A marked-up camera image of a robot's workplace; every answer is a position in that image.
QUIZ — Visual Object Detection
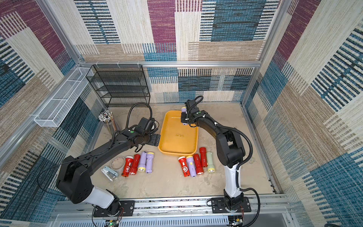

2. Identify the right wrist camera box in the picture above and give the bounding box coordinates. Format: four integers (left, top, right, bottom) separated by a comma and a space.
185, 99, 196, 109

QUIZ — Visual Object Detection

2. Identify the red flashlight white logo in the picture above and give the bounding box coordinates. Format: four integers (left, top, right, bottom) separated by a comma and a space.
178, 156, 191, 177

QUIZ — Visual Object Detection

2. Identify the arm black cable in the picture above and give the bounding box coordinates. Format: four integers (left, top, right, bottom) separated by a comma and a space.
125, 102, 153, 130
185, 96, 261, 227

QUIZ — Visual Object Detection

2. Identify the purple flashlight right group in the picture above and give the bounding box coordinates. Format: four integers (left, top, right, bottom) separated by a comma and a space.
186, 156, 197, 177

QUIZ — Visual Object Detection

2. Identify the red flashlight group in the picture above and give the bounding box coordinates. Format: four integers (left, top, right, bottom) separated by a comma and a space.
130, 154, 141, 175
193, 153, 204, 175

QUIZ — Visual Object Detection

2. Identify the dark red flashlight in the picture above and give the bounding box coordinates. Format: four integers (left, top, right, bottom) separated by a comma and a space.
199, 147, 208, 167

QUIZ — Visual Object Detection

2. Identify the white wire wall basket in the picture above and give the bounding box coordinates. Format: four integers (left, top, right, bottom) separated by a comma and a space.
34, 67, 89, 128

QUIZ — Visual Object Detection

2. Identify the yellow plastic storage tray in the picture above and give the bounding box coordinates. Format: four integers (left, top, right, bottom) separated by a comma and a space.
158, 110, 199, 156

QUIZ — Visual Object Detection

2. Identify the pale green flashlight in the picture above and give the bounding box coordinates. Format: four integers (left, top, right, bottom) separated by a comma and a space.
207, 152, 216, 173

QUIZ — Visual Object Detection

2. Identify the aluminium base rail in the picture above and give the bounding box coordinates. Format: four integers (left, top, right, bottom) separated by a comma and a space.
47, 194, 299, 227

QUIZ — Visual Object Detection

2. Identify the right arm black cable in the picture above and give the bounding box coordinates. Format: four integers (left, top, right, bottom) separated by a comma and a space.
185, 96, 261, 227

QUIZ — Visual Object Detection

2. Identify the purple flashlight yellow rim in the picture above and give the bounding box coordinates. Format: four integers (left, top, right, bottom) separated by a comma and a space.
138, 151, 147, 172

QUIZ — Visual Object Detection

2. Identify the purple flashlight yellow head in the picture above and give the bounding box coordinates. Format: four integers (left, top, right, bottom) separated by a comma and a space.
146, 152, 155, 174

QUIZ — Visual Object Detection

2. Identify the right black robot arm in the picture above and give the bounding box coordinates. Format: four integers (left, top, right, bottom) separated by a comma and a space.
181, 102, 245, 211

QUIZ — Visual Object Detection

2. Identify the clear tape roll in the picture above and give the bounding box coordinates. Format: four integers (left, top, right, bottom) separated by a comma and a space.
110, 156, 126, 171

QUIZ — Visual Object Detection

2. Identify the black mesh shelf rack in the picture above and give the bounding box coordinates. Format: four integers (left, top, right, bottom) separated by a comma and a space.
86, 64, 150, 107

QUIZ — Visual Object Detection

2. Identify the red flashlight white head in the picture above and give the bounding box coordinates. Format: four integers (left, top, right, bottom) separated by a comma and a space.
122, 156, 134, 177

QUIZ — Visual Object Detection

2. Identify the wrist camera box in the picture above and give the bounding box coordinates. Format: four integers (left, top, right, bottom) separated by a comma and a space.
134, 117, 156, 134
185, 99, 196, 109

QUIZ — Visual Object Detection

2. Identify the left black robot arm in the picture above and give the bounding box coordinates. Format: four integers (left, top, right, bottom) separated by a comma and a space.
56, 128, 161, 216

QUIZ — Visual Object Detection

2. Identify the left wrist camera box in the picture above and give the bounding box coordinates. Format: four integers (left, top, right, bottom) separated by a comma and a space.
134, 117, 156, 134

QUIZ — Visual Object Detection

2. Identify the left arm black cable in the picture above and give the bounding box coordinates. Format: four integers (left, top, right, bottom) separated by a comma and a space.
125, 102, 153, 130

